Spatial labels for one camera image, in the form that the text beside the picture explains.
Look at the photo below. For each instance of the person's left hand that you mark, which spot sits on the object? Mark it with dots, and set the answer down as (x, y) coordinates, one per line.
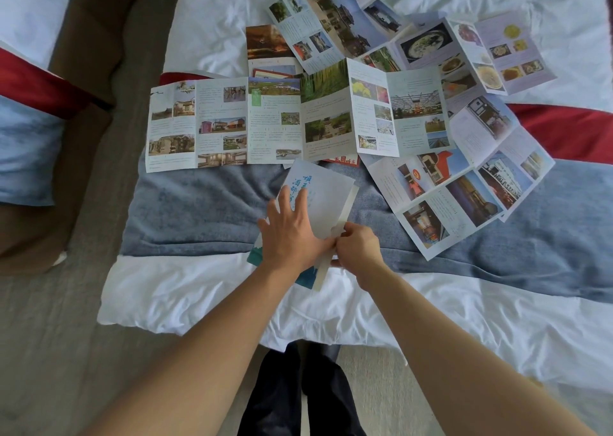
(287, 239)

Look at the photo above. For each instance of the person's right hand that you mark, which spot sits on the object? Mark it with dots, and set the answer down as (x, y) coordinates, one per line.
(364, 253)

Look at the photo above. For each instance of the person's left little finger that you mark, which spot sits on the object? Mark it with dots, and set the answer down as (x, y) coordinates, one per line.
(264, 226)

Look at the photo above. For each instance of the person's right thumb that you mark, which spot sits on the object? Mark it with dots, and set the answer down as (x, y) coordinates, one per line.
(348, 230)

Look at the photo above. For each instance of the person's left thumb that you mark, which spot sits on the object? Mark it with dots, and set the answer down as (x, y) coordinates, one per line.
(328, 245)

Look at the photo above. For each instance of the person's left middle finger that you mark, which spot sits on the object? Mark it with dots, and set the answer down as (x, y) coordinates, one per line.
(286, 200)

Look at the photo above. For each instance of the white brochure blue print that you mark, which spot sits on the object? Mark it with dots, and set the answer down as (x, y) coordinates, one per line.
(325, 196)

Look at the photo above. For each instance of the person's right forearm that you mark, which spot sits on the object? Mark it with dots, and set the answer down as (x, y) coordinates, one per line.
(455, 354)

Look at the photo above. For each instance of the person's left forearm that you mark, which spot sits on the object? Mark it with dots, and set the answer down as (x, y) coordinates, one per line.
(191, 359)

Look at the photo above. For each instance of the grey blue and red bed runner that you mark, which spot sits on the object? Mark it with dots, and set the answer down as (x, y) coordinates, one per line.
(201, 206)

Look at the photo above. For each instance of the red booklet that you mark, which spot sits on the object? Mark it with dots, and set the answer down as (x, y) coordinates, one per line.
(342, 160)

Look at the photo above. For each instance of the unfolded brochure with hotel photos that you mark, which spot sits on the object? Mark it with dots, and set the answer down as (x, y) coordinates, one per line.
(459, 186)

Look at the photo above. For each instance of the folded brochure with red border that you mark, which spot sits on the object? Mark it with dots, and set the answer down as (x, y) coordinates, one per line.
(273, 71)

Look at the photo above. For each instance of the person's dark trousers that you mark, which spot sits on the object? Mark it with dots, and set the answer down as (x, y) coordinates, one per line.
(297, 392)

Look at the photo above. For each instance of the white duvet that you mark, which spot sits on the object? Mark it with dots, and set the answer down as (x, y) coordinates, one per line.
(28, 9)
(479, 316)

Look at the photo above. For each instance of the folded brochure with brown cover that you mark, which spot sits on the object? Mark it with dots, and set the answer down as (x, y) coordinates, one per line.
(266, 43)

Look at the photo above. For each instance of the unfolded brochure with building photos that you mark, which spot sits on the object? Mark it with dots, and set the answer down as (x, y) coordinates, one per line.
(330, 14)

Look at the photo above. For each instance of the unfolded brochure with food photos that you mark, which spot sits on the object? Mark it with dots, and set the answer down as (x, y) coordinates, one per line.
(479, 52)

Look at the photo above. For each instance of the brown bed base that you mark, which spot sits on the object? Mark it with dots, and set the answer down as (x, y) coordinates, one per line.
(91, 43)

